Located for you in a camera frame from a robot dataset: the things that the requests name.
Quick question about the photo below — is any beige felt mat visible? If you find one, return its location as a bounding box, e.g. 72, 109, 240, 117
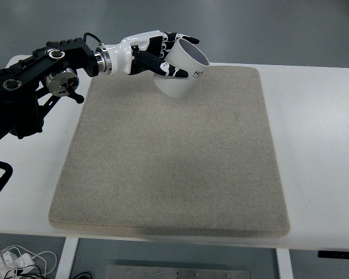
48, 62, 291, 239

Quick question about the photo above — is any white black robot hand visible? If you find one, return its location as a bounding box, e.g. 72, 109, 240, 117
106, 28, 200, 79

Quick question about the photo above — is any white power strip with cables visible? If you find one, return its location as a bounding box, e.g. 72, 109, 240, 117
0, 245, 58, 279

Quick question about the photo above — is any white table leg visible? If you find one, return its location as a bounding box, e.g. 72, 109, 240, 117
275, 248, 294, 279
55, 237, 79, 279

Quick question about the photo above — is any thin black cable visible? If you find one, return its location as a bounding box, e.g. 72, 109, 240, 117
66, 271, 92, 279

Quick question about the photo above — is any grey metal plate with screws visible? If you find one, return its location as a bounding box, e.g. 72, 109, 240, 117
104, 264, 251, 279

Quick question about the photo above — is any white cup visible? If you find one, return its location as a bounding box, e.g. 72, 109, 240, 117
152, 39, 209, 99

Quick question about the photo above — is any black table control panel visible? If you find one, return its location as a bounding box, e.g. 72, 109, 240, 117
318, 250, 349, 259

